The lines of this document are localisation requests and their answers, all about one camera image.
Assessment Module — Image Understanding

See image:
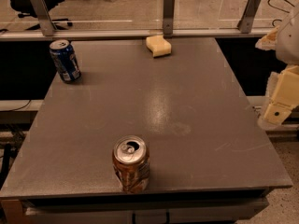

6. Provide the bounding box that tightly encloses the black floor cable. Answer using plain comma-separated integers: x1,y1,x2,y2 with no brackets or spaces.
264,0,296,28

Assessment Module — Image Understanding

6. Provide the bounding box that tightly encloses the orange soda can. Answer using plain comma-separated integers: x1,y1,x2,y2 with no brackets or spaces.
112,135,150,193

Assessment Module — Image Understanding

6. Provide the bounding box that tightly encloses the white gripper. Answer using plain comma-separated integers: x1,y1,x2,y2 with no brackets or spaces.
255,4,299,130

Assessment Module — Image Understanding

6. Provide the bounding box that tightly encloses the right metal bracket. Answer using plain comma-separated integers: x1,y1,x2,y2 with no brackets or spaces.
237,0,262,34

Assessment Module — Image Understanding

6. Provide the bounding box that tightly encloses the metal rail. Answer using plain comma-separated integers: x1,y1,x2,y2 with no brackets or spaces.
0,28,271,41

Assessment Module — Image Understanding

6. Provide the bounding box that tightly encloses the middle metal bracket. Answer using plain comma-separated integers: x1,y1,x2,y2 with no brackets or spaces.
163,0,175,35

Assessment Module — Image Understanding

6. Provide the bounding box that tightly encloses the metal bracket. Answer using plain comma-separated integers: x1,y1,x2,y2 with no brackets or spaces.
163,0,175,35
30,0,56,36
237,0,262,34

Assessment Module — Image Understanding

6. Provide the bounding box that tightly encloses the blue pepsi can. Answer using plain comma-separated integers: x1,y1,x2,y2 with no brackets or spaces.
50,39,81,82

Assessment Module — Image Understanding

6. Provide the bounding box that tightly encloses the yellow sponge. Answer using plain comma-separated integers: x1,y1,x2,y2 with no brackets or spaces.
146,35,172,57

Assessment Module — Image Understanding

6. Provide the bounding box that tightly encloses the left metal bracket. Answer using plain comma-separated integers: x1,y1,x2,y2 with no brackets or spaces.
30,0,56,36

